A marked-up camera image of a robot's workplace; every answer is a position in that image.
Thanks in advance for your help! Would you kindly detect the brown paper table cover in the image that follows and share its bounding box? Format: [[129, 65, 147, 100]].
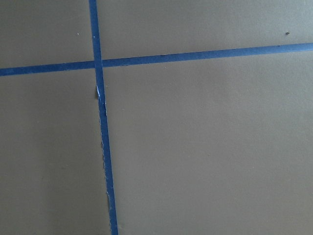
[[0, 0, 313, 235]]

